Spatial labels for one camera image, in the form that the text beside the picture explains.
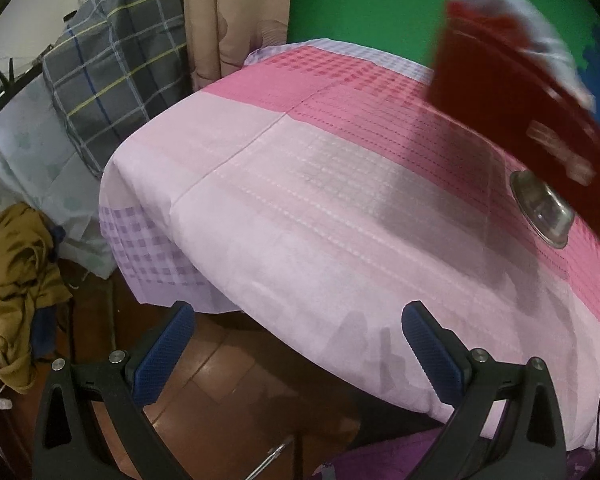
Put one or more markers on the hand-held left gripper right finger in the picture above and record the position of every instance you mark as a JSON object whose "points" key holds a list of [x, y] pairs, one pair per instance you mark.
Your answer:
{"points": [[430, 355]]}

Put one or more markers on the black metal rod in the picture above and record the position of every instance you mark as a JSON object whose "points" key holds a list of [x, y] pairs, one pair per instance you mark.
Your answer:
{"points": [[10, 95]]}

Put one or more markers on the grey plaid blanket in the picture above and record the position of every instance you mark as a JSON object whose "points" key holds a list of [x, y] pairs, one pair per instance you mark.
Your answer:
{"points": [[120, 60]]}

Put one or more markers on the blue foam mat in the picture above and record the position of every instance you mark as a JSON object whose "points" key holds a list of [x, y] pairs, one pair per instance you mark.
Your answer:
{"points": [[590, 70]]}

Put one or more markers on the purple cloth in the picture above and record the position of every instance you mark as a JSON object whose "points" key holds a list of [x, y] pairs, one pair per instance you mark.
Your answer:
{"points": [[405, 460]]}

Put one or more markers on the light blue bed sheet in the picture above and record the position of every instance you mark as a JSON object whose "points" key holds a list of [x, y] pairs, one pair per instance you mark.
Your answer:
{"points": [[25, 150]]}

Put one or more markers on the red and gold tin box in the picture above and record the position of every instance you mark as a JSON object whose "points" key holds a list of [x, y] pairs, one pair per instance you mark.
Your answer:
{"points": [[505, 95]]}

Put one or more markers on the green foam mat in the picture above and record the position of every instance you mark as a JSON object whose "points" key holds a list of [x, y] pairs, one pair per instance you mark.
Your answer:
{"points": [[370, 5]]}

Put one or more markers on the stainless steel bowl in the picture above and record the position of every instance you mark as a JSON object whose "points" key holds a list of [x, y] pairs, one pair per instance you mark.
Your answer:
{"points": [[542, 210]]}

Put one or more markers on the olive brown cloth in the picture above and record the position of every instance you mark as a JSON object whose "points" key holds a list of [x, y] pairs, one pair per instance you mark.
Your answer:
{"points": [[15, 285]]}

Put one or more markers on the light blue printed cloth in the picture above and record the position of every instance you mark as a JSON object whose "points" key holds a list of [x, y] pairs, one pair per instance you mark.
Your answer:
{"points": [[540, 25]]}

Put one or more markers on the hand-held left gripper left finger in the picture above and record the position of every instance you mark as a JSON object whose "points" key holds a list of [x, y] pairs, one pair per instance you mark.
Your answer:
{"points": [[162, 355]]}

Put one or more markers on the beige curtain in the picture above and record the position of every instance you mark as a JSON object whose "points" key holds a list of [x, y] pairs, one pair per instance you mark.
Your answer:
{"points": [[230, 15]]}

